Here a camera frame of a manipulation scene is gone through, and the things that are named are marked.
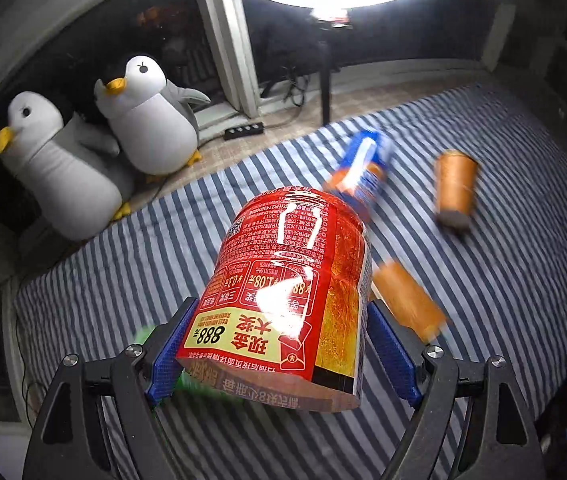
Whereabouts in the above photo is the far brown paper cup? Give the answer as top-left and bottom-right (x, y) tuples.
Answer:
(434, 150), (480, 231)

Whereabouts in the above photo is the red instant noodle cup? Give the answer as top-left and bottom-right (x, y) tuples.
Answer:
(176, 186), (371, 413)

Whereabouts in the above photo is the black light tripod stand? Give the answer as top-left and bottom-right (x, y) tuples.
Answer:
(311, 8), (352, 126)

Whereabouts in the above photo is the black power strip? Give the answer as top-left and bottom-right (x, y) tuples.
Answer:
(223, 122), (265, 141)

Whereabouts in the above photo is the green plastic cup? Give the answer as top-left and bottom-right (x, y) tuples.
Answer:
(134, 325), (241, 403)

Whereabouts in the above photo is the brown paper cup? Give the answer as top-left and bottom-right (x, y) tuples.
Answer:
(372, 260), (446, 344)
(434, 150), (480, 231)

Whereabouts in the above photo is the striped blue white quilt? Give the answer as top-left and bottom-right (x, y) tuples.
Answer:
(16, 84), (567, 479)

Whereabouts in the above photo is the small plush penguin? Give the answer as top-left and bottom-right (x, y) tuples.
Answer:
(94, 54), (211, 178)

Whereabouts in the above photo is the large plush penguin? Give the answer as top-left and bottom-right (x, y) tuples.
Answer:
(0, 91), (135, 240)

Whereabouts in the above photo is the near brown paper cup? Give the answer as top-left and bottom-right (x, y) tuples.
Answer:
(372, 260), (446, 344)

